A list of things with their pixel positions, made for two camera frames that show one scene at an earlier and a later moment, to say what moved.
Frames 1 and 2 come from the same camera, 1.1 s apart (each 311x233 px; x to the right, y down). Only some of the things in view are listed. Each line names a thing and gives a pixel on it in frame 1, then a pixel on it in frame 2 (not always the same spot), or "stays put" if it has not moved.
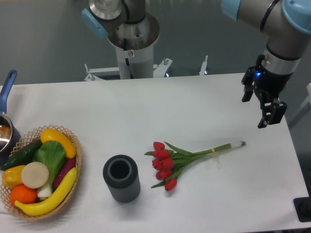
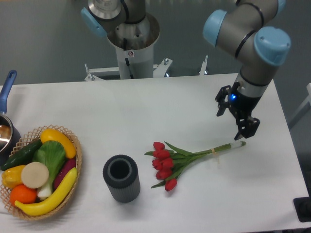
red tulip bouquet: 167,165 stays put
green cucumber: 22,157 stays put
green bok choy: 52,154 stays put
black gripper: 270,85 -> 242,105
